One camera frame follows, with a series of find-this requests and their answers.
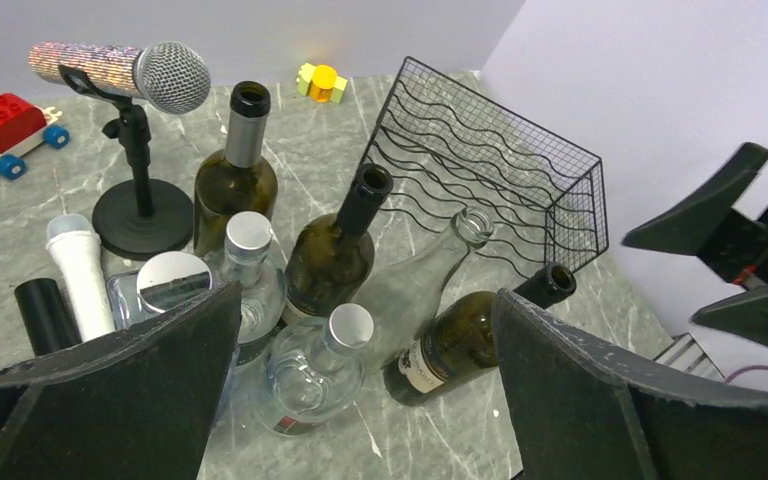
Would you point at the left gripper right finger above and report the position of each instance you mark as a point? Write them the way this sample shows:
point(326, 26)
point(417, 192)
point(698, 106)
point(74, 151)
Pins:
point(584, 408)

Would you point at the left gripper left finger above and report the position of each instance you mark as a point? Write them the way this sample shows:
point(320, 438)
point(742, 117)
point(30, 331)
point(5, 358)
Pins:
point(134, 404)

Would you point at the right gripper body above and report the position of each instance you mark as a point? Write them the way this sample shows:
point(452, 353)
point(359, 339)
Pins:
point(737, 251)

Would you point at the dark green wine bottle front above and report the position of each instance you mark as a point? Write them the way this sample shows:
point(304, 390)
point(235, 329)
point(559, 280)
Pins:
point(456, 348)

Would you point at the clear round bottle front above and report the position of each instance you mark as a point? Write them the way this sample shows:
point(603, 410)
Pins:
point(314, 370)

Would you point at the clear round bottle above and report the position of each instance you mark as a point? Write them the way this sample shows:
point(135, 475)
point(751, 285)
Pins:
point(314, 370)
point(246, 258)

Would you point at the clear glass bottle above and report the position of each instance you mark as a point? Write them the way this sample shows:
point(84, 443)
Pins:
point(402, 298)

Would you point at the dark wine bottle black neck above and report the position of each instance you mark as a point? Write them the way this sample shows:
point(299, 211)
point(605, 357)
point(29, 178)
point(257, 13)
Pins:
point(334, 253)

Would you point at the blue square glass bottle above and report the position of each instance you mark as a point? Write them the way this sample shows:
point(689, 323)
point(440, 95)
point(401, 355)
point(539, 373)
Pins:
point(164, 282)

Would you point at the clear round bottle rear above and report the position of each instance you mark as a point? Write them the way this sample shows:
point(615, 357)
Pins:
point(246, 258)

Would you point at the dark wine bottle silver neck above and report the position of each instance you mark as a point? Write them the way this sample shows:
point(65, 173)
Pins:
point(237, 177)

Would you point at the black white handheld microphone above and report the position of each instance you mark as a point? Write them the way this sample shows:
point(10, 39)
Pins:
point(52, 323)

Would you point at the red toy block car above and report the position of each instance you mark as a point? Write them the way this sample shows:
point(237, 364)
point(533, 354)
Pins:
point(24, 127)

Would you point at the glitter microphone on stand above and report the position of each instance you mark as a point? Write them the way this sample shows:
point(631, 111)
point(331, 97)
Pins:
point(169, 75)

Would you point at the yellow green toy block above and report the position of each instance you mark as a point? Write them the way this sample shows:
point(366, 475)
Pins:
point(320, 83)

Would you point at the black wire wine rack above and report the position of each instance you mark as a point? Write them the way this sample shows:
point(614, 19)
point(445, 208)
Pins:
point(448, 147)

